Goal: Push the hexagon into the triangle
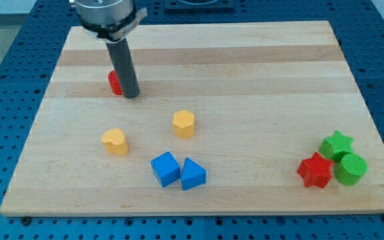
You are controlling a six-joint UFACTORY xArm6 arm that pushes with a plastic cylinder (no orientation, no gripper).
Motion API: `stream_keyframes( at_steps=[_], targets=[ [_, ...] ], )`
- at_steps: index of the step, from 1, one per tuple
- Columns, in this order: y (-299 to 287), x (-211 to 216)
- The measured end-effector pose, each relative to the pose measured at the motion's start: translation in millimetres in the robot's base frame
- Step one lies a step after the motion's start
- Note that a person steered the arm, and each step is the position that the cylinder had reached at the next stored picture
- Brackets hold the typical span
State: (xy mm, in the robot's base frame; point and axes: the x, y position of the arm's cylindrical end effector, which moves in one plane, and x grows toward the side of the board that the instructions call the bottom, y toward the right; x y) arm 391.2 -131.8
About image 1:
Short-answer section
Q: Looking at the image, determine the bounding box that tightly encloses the yellow hexagon block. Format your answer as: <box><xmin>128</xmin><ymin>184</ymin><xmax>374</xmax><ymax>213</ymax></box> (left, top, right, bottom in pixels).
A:
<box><xmin>172</xmin><ymin>110</ymin><xmax>195</xmax><ymax>139</ymax></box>

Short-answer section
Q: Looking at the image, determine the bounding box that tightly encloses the yellow heart block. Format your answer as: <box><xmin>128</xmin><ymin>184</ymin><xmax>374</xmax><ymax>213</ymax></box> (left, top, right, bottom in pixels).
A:
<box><xmin>100</xmin><ymin>128</ymin><xmax>129</xmax><ymax>156</ymax></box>

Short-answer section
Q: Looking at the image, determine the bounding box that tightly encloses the blue cube block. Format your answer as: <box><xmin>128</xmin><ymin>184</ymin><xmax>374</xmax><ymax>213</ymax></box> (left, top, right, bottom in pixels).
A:
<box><xmin>150</xmin><ymin>151</ymin><xmax>181</xmax><ymax>187</ymax></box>

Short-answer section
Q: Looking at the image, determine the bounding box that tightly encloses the red block behind rod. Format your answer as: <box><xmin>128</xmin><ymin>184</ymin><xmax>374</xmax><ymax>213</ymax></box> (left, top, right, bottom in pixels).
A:
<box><xmin>107</xmin><ymin>70</ymin><xmax>123</xmax><ymax>95</ymax></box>

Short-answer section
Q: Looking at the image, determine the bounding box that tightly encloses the green cylinder block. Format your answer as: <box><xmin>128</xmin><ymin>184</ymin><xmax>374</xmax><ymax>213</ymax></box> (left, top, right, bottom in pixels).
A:
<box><xmin>334</xmin><ymin>153</ymin><xmax>368</xmax><ymax>186</ymax></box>

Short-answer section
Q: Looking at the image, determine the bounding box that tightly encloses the green star block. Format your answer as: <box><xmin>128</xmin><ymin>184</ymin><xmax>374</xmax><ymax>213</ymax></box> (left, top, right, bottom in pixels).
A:
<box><xmin>318</xmin><ymin>130</ymin><xmax>354</xmax><ymax>163</ymax></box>

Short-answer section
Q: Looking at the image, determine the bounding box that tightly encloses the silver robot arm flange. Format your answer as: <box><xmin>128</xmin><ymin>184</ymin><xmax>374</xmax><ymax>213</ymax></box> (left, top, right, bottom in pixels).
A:
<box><xmin>69</xmin><ymin>0</ymin><xmax>148</xmax><ymax>43</ymax></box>

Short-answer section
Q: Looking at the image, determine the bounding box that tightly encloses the blue triangle block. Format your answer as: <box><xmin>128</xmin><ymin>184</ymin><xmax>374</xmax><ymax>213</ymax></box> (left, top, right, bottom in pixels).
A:
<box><xmin>181</xmin><ymin>157</ymin><xmax>207</xmax><ymax>191</ymax></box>

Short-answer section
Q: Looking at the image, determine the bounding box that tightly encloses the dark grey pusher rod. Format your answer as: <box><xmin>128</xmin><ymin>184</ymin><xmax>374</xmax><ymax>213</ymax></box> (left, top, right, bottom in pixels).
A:
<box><xmin>106</xmin><ymin>39</ymin><xmax>140</xmax><ymax>99</ymax></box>

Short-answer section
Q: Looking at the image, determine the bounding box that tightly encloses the light wooden board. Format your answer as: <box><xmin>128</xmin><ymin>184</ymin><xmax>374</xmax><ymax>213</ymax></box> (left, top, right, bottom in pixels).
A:
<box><xmin>0</xmin><ymin>21</ymin><xmax>384</xmax><ymax>217</ymax></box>

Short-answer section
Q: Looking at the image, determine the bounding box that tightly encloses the red star block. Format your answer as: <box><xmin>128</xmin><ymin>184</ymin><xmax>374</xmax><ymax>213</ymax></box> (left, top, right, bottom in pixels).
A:
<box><xmin>297</xmin><ymin>152</ymin><xmax>334</xmax><ymax>188</ymax></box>

